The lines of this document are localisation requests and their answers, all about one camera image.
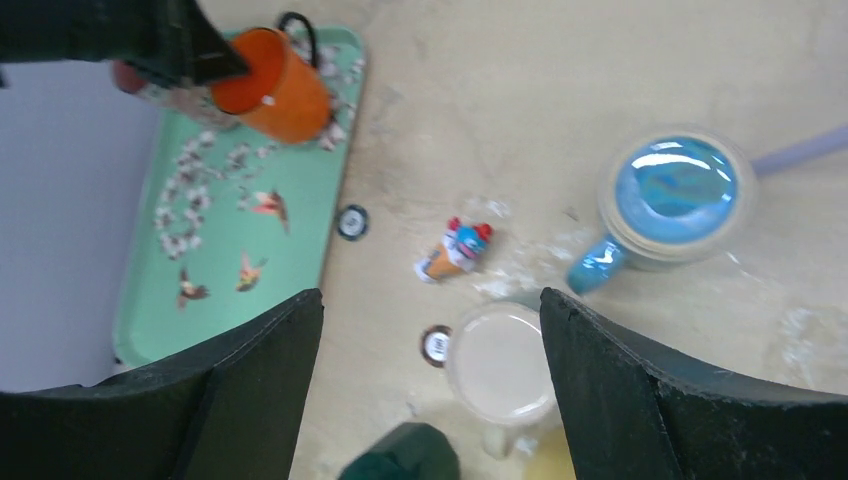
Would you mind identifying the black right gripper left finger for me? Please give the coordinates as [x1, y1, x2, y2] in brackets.
[1, 289, 324, 479]

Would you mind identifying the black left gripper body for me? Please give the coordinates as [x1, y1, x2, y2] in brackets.
[0, 0, 200, 89]

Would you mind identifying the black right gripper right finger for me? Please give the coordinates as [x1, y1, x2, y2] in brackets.
[540, 288, 847, 479]

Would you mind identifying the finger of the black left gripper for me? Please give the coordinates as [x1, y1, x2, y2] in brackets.
[188, 0, 250, 85]

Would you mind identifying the orange mug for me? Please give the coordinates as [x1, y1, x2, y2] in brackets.
[210, 12, 332, 144]

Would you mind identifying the yellow mug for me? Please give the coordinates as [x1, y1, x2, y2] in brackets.
[523, 427, 577, 480]

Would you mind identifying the teal seashell mug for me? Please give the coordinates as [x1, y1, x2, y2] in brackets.
[445, 301, 557, 460]

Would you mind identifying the green floral tray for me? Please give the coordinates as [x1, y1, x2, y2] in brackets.
[113, 26, 367, 367]

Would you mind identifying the blue mug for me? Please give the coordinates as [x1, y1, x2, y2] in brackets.
[565, 125, 758, 295]

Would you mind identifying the grey music stand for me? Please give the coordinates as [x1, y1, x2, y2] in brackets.
[751, 125, 847, 177]

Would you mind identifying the pink ghost mug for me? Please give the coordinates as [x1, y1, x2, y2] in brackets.
[111, 61, 239, 131]

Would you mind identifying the dark green mug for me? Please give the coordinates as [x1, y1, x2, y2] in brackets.
[338, 422, 461, 480]

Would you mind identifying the orange poker chip left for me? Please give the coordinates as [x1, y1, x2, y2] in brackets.
[419, 325, 452, 368]

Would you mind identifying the blue poker chip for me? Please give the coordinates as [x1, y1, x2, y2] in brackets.
[336, 204, 369, 242]

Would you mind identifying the ice cream cone toy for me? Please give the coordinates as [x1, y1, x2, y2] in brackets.
[414, 217, 494, 283]

